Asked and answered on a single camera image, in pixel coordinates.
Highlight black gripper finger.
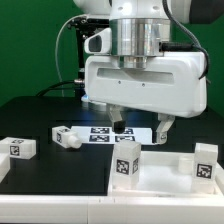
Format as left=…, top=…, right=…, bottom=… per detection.
left=154, top=113, right=175, bottom=145
left=106, top=104, right=126, bottom=132

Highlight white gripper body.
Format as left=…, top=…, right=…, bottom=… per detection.
left=85, top=52, right=207, bottom=118

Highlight white square table top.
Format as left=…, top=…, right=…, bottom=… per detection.
left=108, top=151, right=224, bottom=198

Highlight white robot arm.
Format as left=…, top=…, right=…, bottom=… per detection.
left=73, top=0, right=224, bottom=144

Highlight white marker sheet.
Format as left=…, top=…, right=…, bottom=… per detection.
left=71, top=126, right=153, bottom=145

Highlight black cables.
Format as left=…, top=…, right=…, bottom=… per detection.
left=35, top=79, right=87, bottom=98

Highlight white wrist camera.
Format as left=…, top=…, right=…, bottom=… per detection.
left=84, top=28, right=112, bottom=54

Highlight white left fence rail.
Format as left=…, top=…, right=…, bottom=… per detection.
left=0, top=153, right=10, bottom=183

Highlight white fence rail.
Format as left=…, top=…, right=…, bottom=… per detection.
left=0, top=153, right=10, bottom=183
left=0, top=195, right=224, bottom=224

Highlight white front fence rail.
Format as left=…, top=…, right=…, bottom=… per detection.
left=0, top=195, right=224, bottom=224

